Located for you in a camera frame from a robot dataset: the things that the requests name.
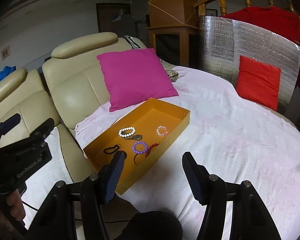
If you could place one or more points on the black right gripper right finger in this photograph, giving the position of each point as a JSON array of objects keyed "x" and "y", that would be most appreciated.
[{"x": 206, "y": 188}]

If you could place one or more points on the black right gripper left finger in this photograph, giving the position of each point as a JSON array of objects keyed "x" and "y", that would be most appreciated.
[{"x": 100, "y": 188}]

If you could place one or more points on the silver metal key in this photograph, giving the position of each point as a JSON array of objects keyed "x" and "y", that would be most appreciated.
[{"x": 136, "y": 137}]

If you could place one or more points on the orange cardboard tray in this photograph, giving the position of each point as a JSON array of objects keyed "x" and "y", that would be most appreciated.
[{"x": 144, "y": 134}]

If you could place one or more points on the person's left hand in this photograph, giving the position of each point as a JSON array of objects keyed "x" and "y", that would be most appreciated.
[{"x": 17, "y": 210}]

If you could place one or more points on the white towel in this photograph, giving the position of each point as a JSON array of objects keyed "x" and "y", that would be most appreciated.
[{"x": 40, "y": 184}]

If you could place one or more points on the pale pink blanket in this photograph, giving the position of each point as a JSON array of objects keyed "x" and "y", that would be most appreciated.
[{"x": 233, "y": 138}]

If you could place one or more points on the blue cloth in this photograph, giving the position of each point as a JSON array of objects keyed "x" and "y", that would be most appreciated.
[{"x": 7, "y": 70}]

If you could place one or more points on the cream leather sofa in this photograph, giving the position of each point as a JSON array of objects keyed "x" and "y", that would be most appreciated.
[{"x": 69, "y": 89}]

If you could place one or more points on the magenta cushion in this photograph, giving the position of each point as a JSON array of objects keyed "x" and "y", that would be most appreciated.
[{"x": 134, "y": 76}]

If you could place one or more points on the red cushion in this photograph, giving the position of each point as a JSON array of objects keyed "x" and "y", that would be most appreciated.
[{"x": 258, "y": 82}]

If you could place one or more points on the patterned fabric piece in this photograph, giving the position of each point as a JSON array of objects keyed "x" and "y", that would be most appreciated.
[{"x": 175, "y": 75}]

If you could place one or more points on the silver foil insulation panel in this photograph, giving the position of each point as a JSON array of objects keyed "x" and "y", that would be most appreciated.
[{"x": 223, "y": 41}]

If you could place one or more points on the orange wooden cabinet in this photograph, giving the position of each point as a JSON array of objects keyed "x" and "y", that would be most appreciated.
[{"x": 173, "y": 17}]

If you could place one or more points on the large red pillow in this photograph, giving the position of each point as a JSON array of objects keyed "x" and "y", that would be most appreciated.
[{"x": 274, "y": 19}]

